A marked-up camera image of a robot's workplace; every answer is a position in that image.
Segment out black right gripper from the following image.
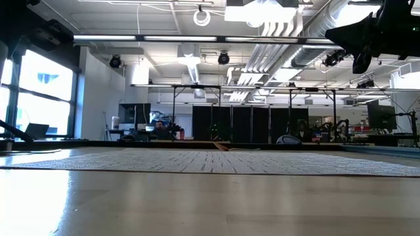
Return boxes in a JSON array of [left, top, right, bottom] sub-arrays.
[[325, 0, 406, 75]]

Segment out black monitor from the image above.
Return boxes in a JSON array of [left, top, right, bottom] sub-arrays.
[[117, 103, 152, 125], [366, 104, 398, 131]]

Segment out black room divider panels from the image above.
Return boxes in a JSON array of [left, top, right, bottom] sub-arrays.
[[192, 106, 309, 144]]

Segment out overhead LED light bar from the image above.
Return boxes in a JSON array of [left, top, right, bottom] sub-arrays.
[[72, 33, 335, 44]]

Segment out grey woven placemat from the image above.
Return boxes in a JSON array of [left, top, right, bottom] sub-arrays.
[[0, 147, 420, 178]]

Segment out person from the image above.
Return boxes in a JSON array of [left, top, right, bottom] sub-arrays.
[[153, 120, 169, 140]]

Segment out large glass window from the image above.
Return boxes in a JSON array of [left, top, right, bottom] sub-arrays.
[[0, 49, 78, 138]]

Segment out dark laptop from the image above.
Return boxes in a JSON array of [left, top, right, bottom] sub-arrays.
[[24, 123, 50, 140]]

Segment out silver ventilation duct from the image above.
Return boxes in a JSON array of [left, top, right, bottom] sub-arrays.
[[290, 0, 350, 68]]

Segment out white cable coil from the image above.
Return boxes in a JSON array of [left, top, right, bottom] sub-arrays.
[[192, 9, 211, 28]]

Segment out black background rig frame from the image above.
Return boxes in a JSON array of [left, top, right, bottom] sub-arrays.
[[130, 83, 420, 144]]

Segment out black aluminium table frame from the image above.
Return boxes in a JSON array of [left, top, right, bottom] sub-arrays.
[[0, 119, 420, 159]]

